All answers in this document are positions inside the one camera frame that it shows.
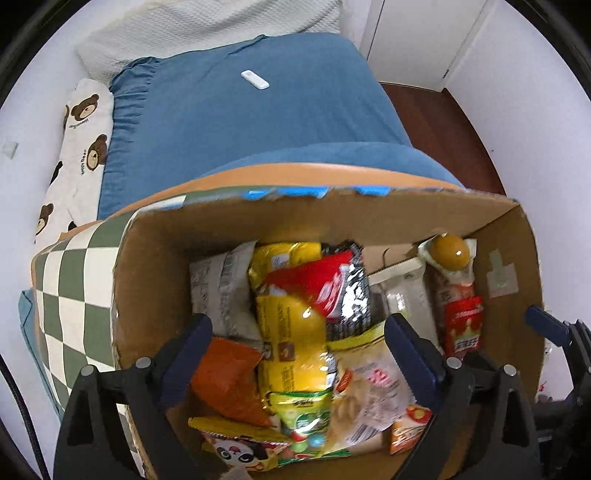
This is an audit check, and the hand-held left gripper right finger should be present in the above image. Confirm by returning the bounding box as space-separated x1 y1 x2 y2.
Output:
384 313 539 480

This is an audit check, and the braised egg packet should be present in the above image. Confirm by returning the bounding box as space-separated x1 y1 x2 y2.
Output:
418 234 478 301

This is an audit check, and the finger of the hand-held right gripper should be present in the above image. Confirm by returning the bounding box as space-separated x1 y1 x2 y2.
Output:
525 305 591 365

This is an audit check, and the panda print snack packet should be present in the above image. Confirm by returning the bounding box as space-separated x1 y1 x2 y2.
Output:
188 415 296 476

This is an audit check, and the green yellow candy packet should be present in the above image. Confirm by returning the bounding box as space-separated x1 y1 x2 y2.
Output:
268 390 352 460

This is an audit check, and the red crown print snack packet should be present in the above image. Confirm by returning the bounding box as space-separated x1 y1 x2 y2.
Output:
444 296 485 361

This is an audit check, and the large yellow snack packet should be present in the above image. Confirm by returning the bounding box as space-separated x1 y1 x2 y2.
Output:
248 242 340 402

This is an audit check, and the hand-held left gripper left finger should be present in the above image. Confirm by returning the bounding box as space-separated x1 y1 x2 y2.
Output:
53 313 214 480

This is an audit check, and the bear print pillow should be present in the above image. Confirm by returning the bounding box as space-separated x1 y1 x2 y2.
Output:
33 78 115 245

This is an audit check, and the red black snack packet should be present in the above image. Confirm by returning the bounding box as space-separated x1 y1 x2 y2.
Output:
263 240 374 340

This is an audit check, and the blue bed sheet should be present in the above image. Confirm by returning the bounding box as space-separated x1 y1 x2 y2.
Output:
18 33 465 421

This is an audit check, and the orange printed snack packet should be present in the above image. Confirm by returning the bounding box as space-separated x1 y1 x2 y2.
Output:
389 404 434 455

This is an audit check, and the plain orange chip bag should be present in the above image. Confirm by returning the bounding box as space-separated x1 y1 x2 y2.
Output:
190 337 273 428

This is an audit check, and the brown cardboard box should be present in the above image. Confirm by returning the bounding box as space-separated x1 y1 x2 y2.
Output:
112 185 546 480

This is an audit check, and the grey white snack packet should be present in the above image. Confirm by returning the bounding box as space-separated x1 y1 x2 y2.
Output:
189 241 262 340

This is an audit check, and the white remote control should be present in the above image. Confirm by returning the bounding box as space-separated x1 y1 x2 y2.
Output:
240 69 270 90

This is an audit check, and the white textured quilt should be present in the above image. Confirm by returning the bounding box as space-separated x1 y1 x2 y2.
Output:
76 0 345 84

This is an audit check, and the white flat snack packet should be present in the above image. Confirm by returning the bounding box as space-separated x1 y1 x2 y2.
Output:
369 258 439 347

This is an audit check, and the black cable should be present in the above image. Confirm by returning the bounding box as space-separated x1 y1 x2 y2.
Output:
0 355 51 480

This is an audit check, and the white door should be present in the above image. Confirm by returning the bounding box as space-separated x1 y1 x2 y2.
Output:
358 0 497 93

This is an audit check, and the clear white snack packet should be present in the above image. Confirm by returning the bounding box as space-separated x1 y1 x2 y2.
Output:
323 337 432 455

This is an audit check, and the green white checkered mat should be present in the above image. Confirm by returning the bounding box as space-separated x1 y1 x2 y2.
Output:
31 194 185 480

